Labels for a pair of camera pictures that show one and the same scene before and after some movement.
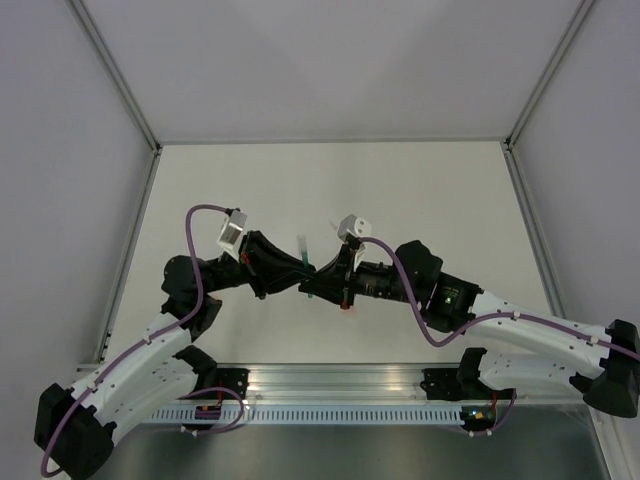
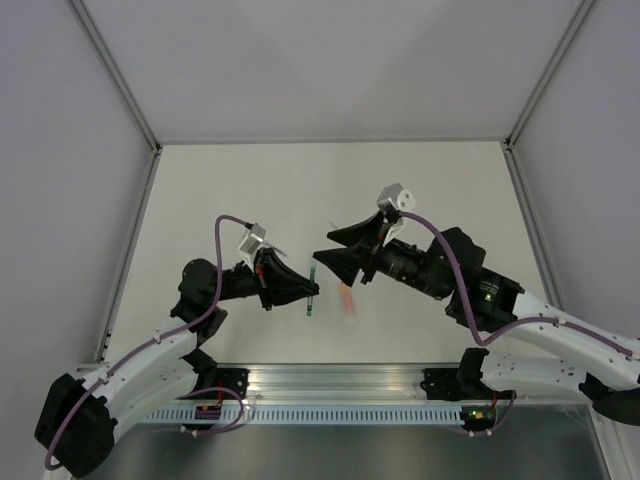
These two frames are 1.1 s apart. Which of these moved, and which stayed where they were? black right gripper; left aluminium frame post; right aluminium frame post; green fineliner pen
Moved: black right gripper; green fineliner pen
Stayed: left aluminium frame post; right aluminium frame post
